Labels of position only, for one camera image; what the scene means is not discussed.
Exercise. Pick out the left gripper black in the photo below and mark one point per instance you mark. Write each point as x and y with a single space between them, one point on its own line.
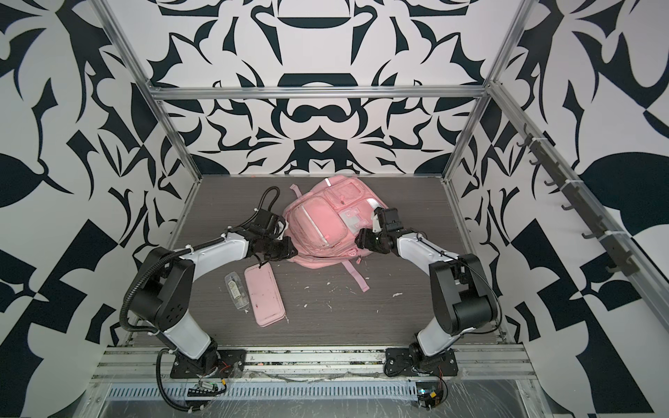
288 253

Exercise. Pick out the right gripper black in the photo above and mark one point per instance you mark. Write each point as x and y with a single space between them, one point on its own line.
365 239

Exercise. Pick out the pink student backpack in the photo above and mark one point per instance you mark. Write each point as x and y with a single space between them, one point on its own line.
324 222

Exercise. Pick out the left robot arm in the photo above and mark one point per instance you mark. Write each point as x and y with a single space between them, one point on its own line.
157 301

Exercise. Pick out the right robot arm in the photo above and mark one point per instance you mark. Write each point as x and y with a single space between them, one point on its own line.
463 301

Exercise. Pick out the pink pencil case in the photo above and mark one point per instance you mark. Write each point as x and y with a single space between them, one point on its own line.
264 295

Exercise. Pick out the clear plastic small case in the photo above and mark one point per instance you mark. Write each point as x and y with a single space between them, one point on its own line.
237 291

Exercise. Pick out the right electronics board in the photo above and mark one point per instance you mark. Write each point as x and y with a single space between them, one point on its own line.
430 398

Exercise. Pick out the electronics board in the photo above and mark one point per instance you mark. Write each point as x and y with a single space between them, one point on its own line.
430 398
210 389

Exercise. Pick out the left electronics board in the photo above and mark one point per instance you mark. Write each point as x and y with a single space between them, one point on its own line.
210 389

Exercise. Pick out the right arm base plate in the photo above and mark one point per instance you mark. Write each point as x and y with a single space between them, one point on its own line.
409 362

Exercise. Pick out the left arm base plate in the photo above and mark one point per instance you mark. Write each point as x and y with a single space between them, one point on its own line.
225 363

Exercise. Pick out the white slotted cable duct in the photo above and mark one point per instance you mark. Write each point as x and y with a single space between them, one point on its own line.
271 391

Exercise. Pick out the aluminium front rail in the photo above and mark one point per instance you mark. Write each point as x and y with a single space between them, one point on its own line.
307 364

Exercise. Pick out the black coat hook rail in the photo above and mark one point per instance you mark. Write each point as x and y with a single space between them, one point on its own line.
601 226

